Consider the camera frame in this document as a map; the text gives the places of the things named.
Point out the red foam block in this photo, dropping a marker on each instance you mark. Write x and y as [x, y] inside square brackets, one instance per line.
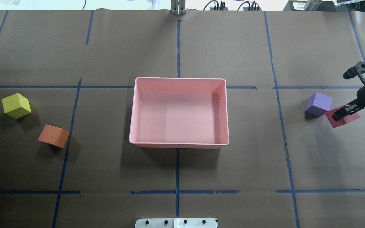
[342, 121]

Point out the purple foam block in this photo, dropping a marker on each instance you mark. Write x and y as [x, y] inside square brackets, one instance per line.
[318, 104]

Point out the orange foam block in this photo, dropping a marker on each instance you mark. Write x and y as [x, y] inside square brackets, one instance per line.
[54, 136]

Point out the yellow foam block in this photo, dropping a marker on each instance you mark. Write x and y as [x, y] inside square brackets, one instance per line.
[16, 106]

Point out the pink plastic bin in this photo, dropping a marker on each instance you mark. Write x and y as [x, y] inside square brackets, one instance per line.
[184, 113]

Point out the black power strip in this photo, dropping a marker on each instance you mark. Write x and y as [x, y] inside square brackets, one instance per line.
[232, 5]

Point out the white camera post base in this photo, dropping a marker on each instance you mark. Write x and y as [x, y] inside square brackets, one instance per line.
[177, 223]

